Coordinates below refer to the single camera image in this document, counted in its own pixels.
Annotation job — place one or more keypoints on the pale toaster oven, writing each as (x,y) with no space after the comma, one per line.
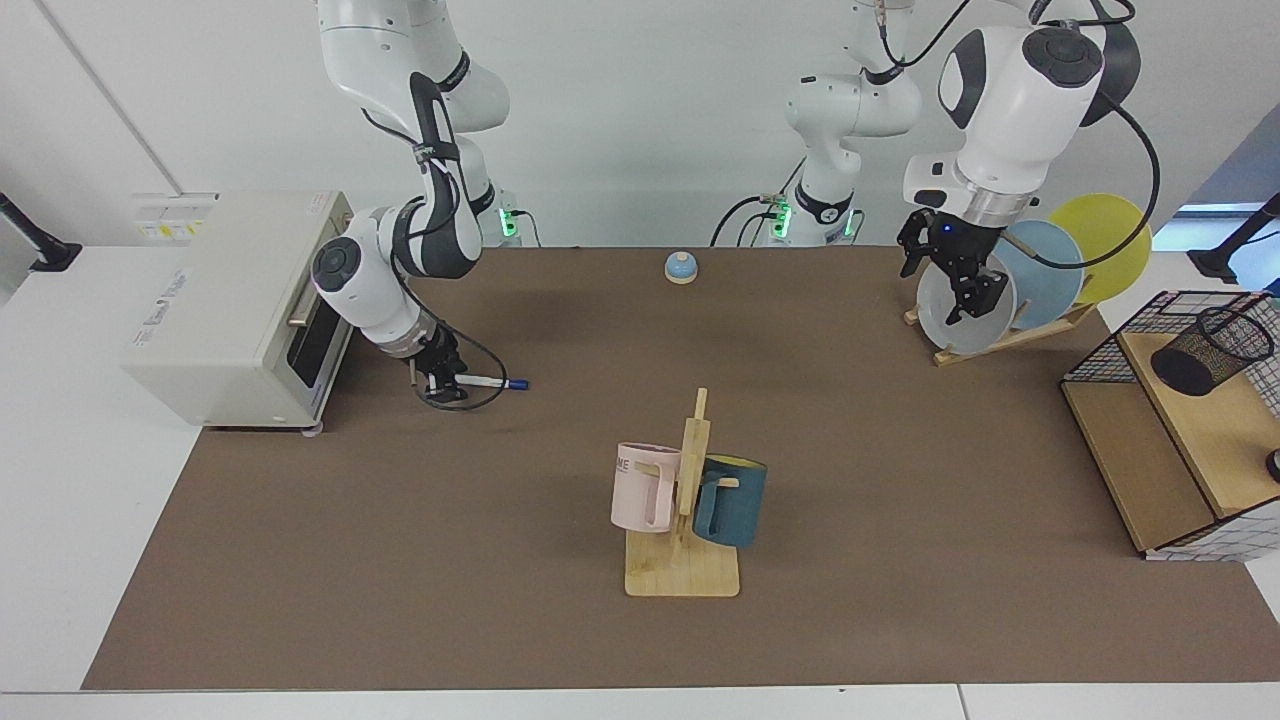
(220,330)

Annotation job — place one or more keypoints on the black clamp stand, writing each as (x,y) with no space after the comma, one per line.
(1215,262)
(40,250)

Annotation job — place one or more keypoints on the pink cup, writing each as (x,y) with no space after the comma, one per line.
(640,490)

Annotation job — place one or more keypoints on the small blue round bell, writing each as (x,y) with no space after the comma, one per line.
(681,268)

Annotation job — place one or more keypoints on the wooden cup stand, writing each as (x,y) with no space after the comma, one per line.
(680,575)

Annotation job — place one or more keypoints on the white power socket box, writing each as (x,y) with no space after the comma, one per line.
(175,220)

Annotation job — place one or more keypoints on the light blue plate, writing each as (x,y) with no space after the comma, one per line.
(1045,280)

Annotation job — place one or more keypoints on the yellow plate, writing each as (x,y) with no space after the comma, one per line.
(1110,235)

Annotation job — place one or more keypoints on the teal cup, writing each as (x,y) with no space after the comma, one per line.
(740,505)

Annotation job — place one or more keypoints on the black mesh pen holder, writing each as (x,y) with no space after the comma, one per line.
(1200,360)

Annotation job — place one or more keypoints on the brown table cloth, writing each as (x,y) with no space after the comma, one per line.
(450,550)

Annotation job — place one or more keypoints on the white marker with blue cap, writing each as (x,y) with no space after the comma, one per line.
(490,381)

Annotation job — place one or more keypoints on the wooden plate rack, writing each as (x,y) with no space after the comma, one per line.
(990,345)

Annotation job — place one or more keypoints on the grey plate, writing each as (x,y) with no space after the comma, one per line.
(985,335)

